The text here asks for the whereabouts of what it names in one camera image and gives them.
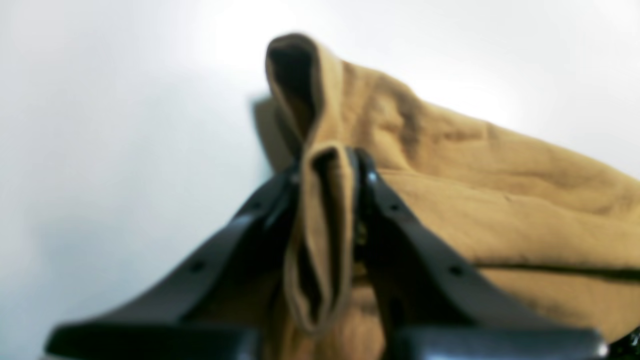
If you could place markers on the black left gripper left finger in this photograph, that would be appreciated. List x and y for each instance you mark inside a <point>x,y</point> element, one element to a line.
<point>157,325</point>

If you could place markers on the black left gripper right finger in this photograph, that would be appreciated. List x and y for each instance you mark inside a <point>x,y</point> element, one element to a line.
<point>434,305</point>

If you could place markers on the brown t-shirt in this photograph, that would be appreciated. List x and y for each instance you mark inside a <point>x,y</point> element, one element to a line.
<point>556,229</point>

